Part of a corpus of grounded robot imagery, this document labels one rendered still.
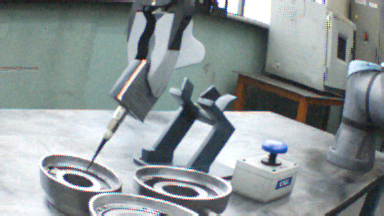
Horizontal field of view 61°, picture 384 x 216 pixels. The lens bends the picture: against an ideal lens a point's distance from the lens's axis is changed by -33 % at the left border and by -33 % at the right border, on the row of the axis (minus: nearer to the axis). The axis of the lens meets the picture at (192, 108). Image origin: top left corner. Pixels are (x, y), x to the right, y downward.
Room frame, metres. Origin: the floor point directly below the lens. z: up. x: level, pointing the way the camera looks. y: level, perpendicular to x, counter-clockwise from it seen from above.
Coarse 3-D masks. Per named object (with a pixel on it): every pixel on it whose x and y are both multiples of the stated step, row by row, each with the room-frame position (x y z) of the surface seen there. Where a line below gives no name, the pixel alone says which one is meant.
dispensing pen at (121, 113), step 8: (136, 64) 0.47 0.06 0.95; (128, 72) 0.47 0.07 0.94; (120, 80) 0.47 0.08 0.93; (120, 88) 0.46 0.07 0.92; (112, 96) 0.46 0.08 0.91; (120, 104) 0.46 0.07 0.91; (120, 112) 0.46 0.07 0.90; (128, 112) 0.46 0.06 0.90; (112, 120) 0.46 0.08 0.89; (120, 120) 0.46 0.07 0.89; (112, 128) 0.45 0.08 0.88; (104, 136) 0.45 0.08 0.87; (104, 144) 0.45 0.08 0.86; (96, 152) 0.44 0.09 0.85; (88, 168) 0.43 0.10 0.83
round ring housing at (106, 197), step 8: (96, 200) 0.34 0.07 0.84; (104, 200) 0.35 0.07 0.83; (112, 200) 0.36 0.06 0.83; (120, 200) 0.37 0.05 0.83; (128, 200) 0.37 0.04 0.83; (136, 200) 0.38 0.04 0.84; (144, 200) 0.38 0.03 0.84; (152, 200) 0.38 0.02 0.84; (160, 200) 0.38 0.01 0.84; (96, 208) 0.34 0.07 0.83; (104, 208) 0.35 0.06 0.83; (112, 208) 0.35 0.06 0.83; (120, 208) 0.36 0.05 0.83; (128, 208) 0.37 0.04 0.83; (136, 208) 0.37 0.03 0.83; (144, 208) 0.38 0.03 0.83; (152, 208) 0.38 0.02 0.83; (160, 208) 0.38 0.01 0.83; (168, 208) 0.38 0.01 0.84; (176, 208) 0.37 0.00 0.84; (184, 208) 0.37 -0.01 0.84
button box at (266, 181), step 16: (240, 160) 0.56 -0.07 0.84; (256, 160) 0.57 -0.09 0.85; (240, 176) 0.55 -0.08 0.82; (256, 176) 0.53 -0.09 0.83; (272, 176) 0.51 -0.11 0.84; (288, 176) 0.54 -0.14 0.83; (240, 192) 0.55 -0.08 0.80; (256, 192) 0.53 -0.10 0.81; (272, 192) 0.52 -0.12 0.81; (288, 192) 0.55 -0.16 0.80
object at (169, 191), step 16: (144, 176) 0.48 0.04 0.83; (160, 176) 0.49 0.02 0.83; (176, 176) 0.50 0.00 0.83; (192, 176) 0.50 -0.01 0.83; (208, 176) 0.49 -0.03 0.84; (144, 192) 0.41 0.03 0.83; (160, 192) 0.40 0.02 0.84; (176, 192) 0.47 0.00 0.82; (192, 192) 0.47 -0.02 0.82; (224, 192) 0.46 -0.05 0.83; (192, 208) 0.40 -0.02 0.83; (208, 208) 0.41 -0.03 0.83; (224, 208) 0.43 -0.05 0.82
